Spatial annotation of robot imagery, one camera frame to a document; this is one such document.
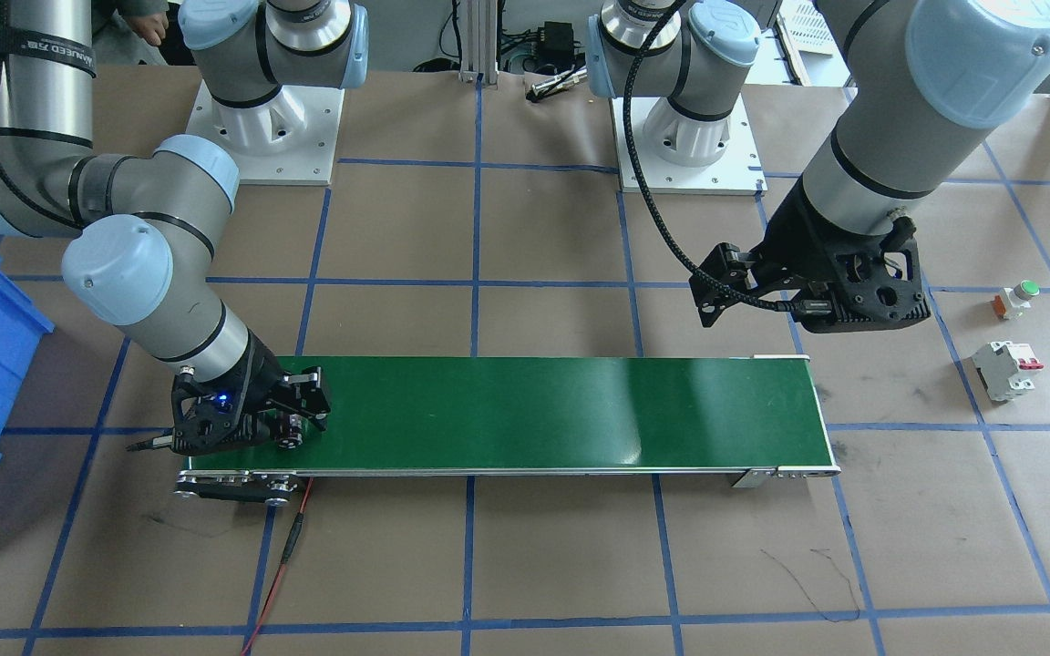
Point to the green conveyor belt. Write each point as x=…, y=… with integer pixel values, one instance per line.
x=749, y=417

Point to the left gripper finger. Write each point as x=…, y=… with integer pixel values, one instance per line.
x=729, y=265
x=711, y=305

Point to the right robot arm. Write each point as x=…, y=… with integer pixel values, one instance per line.
x=142, y=234

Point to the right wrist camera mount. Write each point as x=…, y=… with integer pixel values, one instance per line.
x=176, y=438

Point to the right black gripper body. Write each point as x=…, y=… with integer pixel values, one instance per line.
x=262, y=378

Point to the white circuit breaker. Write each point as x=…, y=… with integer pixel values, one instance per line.
x=1006, y=369

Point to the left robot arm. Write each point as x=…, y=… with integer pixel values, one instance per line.
x=934, y=79

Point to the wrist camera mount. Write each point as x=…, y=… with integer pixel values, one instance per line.
x=902, y=298
x=176, y=438

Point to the dark brown capacitor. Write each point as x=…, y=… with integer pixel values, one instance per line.
x=289, y=431

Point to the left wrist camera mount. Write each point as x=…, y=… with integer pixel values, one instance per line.
x=902, y=298

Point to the green push button switch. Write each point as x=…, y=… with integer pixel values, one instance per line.
x=1012, y=302

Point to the black power adapter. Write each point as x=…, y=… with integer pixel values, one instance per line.
x=555, y=45

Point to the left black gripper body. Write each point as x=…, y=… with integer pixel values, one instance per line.
x=782, y=235

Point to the aluminium frame post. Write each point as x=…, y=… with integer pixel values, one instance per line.
x=478, y=36

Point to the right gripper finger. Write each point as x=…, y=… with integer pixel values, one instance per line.
x=304, y=395
x=267, y=425

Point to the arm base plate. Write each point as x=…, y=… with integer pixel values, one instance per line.
x=688, y=156
x=290, y=139

